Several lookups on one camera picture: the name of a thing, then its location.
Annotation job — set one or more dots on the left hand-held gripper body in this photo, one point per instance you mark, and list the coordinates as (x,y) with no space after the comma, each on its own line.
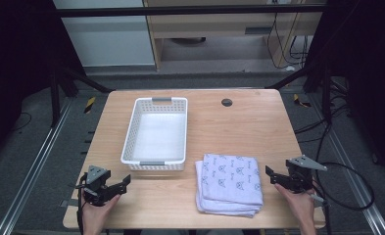
(97,182)

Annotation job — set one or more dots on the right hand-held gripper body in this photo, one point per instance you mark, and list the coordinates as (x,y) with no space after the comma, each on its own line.
(301,174)

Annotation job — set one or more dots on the person's right hand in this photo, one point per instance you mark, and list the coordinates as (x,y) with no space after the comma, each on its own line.
(296,204)

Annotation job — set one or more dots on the person's left hand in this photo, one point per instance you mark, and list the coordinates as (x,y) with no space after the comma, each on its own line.
(97,215)

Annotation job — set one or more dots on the folded light purple towel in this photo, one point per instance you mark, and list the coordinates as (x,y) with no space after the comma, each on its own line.
(229,184)

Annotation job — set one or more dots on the white plastic basket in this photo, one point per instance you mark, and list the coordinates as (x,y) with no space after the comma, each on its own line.
(157,137)

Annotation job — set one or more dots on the yellow black tape marker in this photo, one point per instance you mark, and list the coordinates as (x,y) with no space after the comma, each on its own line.
(300,101)
(89,105)

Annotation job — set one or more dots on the black metal stand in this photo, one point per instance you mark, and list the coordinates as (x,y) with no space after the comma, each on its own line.
(325,94)
(54,98)

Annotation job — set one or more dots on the white cabinet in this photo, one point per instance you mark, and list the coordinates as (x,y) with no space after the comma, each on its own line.
(108,39)

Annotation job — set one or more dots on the light wooden desk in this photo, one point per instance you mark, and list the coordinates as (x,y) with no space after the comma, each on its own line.
(213,23)

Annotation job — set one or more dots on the aluminium floor rail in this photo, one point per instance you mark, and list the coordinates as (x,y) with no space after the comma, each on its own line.
(353,176)
(33,169)

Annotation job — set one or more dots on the black horizontal frame bar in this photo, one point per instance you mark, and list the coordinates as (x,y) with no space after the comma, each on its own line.
(180,9)

